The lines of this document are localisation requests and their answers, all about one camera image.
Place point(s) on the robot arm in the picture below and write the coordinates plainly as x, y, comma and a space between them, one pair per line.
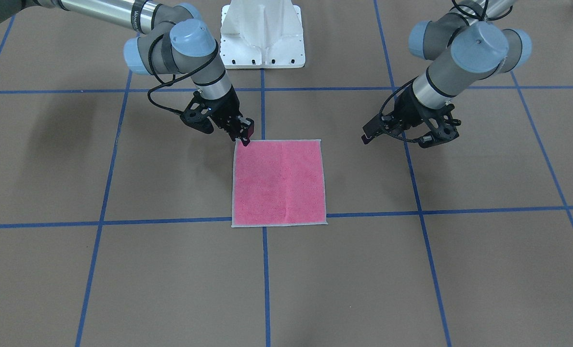
464, 46
173, 44

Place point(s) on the pink towel with grey edge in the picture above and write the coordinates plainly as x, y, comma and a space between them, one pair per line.
278, 183

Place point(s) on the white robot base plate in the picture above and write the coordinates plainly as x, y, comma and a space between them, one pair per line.
262, 34

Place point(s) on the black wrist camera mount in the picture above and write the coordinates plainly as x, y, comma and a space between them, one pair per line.
196, 114
442, 126

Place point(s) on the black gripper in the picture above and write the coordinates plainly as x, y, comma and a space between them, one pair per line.
411, 112
226, 112

